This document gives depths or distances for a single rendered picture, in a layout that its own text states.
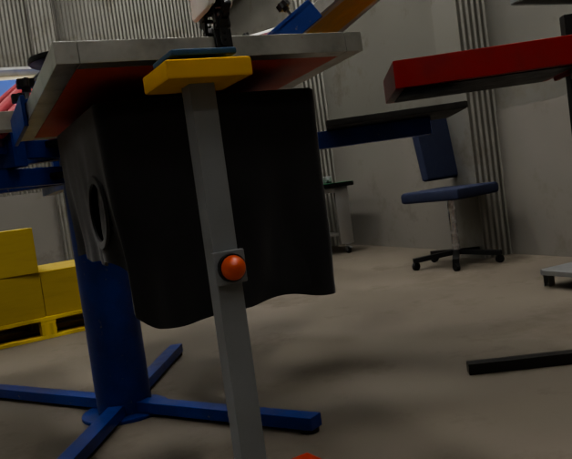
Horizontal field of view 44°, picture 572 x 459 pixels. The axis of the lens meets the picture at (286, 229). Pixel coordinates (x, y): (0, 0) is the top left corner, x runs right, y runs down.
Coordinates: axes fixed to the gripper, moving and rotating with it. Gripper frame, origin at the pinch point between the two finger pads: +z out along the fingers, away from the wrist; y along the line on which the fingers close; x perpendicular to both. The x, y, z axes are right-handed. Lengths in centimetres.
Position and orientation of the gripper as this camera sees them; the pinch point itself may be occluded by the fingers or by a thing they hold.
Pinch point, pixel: (219, 44)
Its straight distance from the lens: 131.4
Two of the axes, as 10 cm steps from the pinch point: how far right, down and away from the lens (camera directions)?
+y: 4.2, -0.5, -9.0
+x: 8.9, -1.5, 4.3
